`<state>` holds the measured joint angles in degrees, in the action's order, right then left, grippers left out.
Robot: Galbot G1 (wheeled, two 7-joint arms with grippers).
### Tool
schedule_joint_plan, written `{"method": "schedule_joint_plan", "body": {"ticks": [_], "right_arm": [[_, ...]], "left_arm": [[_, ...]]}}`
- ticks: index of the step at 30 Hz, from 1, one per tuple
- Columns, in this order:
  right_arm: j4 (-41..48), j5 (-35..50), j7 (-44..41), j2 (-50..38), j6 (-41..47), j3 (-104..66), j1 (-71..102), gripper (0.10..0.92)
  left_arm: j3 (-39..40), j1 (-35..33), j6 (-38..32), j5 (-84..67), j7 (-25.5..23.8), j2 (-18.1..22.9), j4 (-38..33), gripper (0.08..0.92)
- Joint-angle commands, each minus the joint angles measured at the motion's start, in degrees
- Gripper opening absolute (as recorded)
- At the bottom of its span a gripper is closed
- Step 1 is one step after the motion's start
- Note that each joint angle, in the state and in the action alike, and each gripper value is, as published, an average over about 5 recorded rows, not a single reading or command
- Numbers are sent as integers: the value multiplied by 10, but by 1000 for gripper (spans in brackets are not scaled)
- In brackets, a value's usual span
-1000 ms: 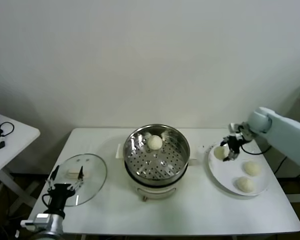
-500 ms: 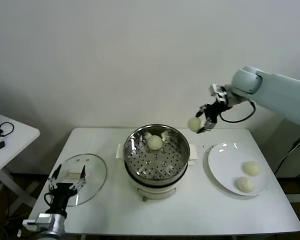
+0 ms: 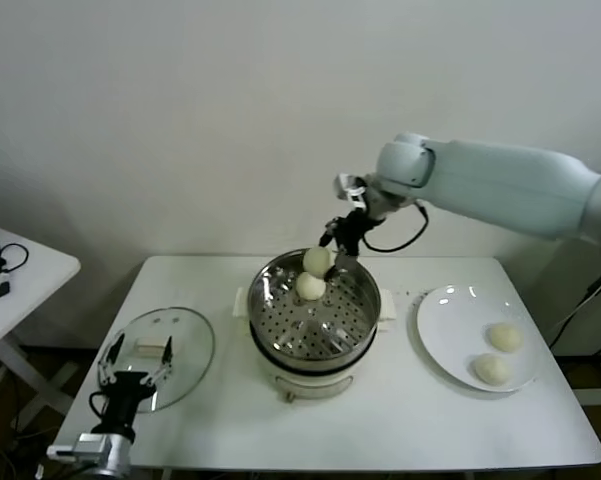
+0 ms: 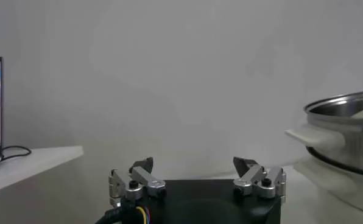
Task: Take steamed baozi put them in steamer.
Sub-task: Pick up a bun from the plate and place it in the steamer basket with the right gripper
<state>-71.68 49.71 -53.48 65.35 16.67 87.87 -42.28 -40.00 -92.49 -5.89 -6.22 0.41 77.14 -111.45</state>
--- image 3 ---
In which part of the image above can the stainless steel steamer basket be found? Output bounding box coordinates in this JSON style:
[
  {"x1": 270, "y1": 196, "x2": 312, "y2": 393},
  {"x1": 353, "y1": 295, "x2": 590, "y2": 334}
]
[{"x1": 234, "y1": 248, "x2": 399, "y2": 370}]

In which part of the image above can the white electric cooker base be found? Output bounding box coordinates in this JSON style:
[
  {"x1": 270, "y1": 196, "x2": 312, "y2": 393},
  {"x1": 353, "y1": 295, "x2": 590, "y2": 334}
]
[{"x1": 249, "y1": 322, "x2": 379, "y2": 404}]

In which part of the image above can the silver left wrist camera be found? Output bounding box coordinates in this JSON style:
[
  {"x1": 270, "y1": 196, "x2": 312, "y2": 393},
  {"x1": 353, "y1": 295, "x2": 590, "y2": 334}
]
[{"x1": 46, "y1": 432, "x2": 114, "y2": 464}]

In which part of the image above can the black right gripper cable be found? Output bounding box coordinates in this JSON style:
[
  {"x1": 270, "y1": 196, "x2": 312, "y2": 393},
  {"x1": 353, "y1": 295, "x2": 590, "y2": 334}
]
[{"x1": 359, "y1": 201, "x2": 430, "y2": 253}]

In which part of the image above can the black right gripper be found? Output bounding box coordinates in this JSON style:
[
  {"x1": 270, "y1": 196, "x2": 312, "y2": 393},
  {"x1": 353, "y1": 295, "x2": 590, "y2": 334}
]
[{"x1": 320, "y1": 206, "x2": 382, "y2": 282}]

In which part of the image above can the white side table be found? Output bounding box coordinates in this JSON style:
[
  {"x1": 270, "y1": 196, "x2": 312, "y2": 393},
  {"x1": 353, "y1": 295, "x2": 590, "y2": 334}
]
[{"x1": 0, "y1": 224, "x2": 82, "y2": 436}]

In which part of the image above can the black looped cable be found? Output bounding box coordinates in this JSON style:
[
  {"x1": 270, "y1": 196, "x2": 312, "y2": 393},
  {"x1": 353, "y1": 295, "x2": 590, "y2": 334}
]
[{"x1": 0, "y1": 243, "x2": 30, "y2": 278}]

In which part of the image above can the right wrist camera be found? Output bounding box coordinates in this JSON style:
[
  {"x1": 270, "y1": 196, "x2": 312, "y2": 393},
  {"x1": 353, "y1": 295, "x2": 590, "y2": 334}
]
[{"x1": 333, "y1": 172, "x2": 369, "y2": 207}]

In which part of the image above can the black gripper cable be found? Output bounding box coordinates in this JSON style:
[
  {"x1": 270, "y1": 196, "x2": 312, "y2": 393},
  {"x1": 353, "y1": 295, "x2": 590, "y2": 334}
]
[
  {"x1": 88, "y1": 391, "x2": 109, "y2": 432},
  {"x1": 359, "y1": 201, "x2": 430, "y2": 253}
]

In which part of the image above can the white steamed baozi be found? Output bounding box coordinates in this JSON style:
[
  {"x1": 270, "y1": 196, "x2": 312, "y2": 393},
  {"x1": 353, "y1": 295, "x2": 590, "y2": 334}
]
[
  {"x1": 302, "y1": 246, "x2": 334, "y2": 279},
  {"x1": 487, "y1": 322, "x2": 526, "y2": 355},
  {"x1": 472, "y1": 352, "x2": 511, "y2": 388},
  {"x1": 295, "y1": 272, "x2": 327, "y2": 303}
]

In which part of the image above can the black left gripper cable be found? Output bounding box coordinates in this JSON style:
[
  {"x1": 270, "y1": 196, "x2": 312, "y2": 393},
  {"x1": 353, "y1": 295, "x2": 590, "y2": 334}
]
[{"x1": 88, "y1": 391, "x2": 109, "y2": 432}]

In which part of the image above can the white round plate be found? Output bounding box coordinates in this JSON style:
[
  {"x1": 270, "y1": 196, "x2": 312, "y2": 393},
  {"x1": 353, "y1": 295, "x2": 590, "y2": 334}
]
[{"x1": 413, "y1": 284, "x2": 538, "y2": 393}]

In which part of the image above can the glass pot lid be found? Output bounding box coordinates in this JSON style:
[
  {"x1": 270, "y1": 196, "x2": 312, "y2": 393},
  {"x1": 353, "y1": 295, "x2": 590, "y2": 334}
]
[{"x1": 98, "y1": 306, "x2": 217, "y2": 414}]

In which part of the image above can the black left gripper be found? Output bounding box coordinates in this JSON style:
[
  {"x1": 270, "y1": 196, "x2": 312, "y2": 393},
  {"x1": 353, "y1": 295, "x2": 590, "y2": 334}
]
[{"x1": 96, "y1": 332, "x2": 175, "y2": 437}]

